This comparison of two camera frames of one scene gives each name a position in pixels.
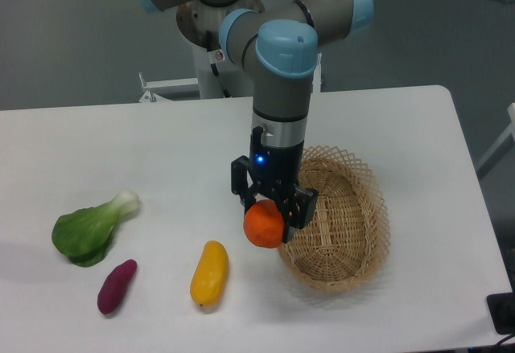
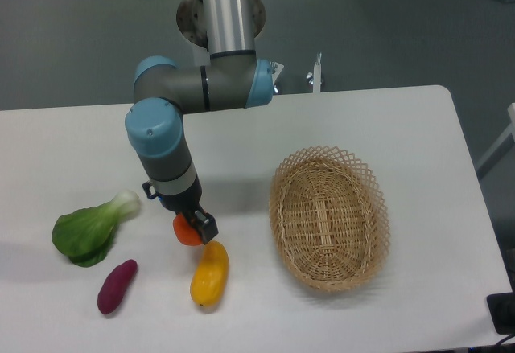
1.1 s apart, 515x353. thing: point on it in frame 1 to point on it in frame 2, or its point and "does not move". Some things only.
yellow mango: (210, 274) does not move
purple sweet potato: (115, 286) does not move
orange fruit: (264, 223) to (184, 232)
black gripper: (278, 168) to (186, 203)
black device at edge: (501, 308) does not move
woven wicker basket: (344, 244) does not move
